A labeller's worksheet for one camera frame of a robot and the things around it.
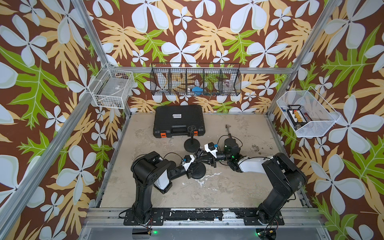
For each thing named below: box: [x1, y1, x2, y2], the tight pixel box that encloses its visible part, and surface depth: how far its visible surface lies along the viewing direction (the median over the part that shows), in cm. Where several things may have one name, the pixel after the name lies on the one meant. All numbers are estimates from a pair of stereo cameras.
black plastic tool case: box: [153, 104, 206, 138], surface depth 110 cm
